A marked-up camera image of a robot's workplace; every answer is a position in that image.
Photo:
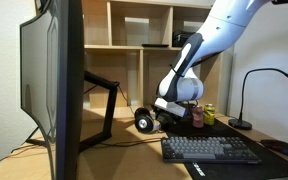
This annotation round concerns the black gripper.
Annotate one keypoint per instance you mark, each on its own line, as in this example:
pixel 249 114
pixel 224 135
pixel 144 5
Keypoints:
pixel 166 119

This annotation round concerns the black silver headset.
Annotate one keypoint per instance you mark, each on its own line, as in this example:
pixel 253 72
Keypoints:
pixel 144 122

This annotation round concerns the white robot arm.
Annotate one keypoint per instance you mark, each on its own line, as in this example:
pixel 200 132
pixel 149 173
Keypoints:
pixel 224 25

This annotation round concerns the black monitor stand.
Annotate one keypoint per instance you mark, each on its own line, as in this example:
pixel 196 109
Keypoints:
pixel 105 110

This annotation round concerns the black curved monitor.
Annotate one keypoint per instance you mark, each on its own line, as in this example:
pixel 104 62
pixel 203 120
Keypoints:
pixel 52 80

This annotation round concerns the grey mechanical keyboard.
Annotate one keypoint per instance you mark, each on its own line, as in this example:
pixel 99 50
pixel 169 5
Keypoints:
pixel 225 150

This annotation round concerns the pink soda can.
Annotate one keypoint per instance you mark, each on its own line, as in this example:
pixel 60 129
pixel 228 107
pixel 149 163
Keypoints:
pixel 197 113

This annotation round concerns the yellow soda can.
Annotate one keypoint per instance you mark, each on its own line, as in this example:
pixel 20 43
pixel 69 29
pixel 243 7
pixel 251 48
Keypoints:
pixel 209 114

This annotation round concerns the black gooseneck desk lamp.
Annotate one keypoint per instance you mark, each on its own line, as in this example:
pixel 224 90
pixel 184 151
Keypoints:
pixel 239 122

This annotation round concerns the flat black device on shelf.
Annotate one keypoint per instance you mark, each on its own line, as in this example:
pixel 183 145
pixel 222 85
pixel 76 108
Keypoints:
pixel 155 45

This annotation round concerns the light wooden shelf unit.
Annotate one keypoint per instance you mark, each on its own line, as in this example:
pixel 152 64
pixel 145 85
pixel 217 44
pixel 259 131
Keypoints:
pixel 114 31

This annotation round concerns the black desk mat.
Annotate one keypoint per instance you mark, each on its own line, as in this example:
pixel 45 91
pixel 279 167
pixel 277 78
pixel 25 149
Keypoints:
pixel 271 167

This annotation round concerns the black red computer mouse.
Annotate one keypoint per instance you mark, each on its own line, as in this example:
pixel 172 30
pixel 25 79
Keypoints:
pixel 276 145

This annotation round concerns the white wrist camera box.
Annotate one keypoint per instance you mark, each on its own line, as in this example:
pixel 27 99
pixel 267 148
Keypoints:
pixel 170 107

